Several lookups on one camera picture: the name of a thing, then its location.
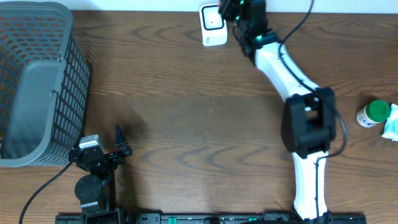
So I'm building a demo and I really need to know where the green lidded jar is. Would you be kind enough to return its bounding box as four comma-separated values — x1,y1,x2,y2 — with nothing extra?
356,100,391,128

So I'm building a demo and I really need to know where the light blue tissue packet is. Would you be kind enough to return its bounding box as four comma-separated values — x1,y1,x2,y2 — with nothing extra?
382,104,397,141

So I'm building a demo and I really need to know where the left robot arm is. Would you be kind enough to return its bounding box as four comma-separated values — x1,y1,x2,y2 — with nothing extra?
68,124,132,223

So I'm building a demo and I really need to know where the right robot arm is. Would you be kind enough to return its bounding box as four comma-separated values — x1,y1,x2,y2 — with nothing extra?
218,0,336,223

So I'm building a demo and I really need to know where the white barcode scanner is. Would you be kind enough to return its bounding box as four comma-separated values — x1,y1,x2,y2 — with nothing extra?
199,3,228,47

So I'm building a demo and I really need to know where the grey plastic mesh basket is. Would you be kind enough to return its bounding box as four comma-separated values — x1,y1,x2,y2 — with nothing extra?
1,1,91,167

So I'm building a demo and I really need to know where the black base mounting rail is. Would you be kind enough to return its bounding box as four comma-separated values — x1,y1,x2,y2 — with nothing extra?
55,212,367,224

